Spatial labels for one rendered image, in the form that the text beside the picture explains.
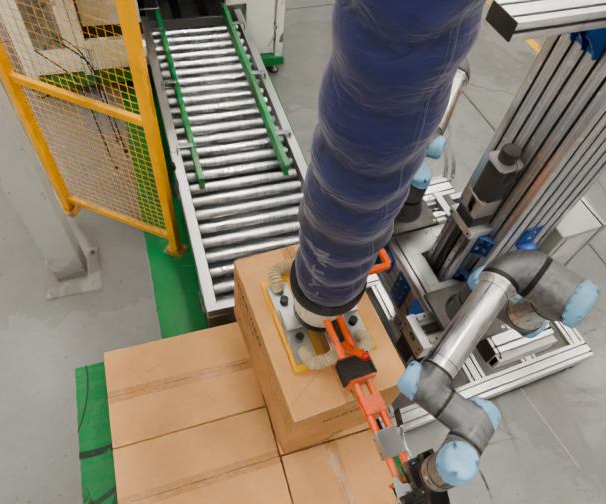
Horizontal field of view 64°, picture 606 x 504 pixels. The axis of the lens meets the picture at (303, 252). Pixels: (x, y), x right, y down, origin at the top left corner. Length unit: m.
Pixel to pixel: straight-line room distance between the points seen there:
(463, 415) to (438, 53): 0.71
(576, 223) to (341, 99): 1.33
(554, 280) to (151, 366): 1.56
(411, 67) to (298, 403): 1.05
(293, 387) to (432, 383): 0.55
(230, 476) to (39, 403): 1.20
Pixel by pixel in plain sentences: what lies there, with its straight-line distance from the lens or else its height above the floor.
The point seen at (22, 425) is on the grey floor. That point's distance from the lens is 2.84.
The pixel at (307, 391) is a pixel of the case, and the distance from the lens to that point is 1.55.
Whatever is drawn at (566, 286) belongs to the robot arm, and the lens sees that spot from 1.27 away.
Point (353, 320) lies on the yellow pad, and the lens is 1.61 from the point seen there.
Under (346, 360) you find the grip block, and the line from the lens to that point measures 1.44.
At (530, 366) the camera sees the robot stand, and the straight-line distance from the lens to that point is 2.86.
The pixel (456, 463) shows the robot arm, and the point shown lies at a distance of 1.07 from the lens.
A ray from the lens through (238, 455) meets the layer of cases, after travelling 2.03.
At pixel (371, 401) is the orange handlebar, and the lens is 1.42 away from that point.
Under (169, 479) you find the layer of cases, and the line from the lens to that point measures 2.04.
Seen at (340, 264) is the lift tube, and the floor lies 1.55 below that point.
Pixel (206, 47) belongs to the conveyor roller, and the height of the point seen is 0.53.
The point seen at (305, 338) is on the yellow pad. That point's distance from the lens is 1.59.
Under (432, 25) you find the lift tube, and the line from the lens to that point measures 0.76.
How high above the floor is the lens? 2.54
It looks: 55 degrees down
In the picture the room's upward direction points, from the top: 10 degrees clockwise
